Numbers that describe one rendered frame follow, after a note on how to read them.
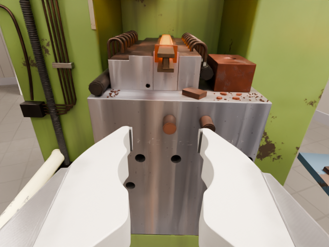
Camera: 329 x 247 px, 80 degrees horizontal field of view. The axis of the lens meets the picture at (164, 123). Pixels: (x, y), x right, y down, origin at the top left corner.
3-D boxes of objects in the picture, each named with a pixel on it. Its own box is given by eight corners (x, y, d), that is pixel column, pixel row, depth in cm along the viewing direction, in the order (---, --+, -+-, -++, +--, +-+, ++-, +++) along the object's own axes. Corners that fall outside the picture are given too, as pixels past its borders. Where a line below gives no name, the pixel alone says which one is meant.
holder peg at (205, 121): (214, 136, 40) (216, 124, 38) (200, 135, 40) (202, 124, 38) (210, 126, 43) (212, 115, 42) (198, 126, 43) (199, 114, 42)
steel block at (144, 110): (232, 236, 61) (272, 103, 40) (109, 233, 61) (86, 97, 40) (202, 138, 111) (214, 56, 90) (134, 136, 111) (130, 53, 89)
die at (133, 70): (198, 91, 46) (202, 52, 42) (110, 88, 45) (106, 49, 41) (183, 58, 83) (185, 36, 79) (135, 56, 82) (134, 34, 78)
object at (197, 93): (181, 94, 43) (181, 89, 43) (189, 91, 45) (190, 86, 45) (199, 100, 41) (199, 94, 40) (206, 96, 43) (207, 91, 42)
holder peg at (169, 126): (176, 135, 39) (176, 123, 38) (162, 135, 39) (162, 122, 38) (175, 125, 43) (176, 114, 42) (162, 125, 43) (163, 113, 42)
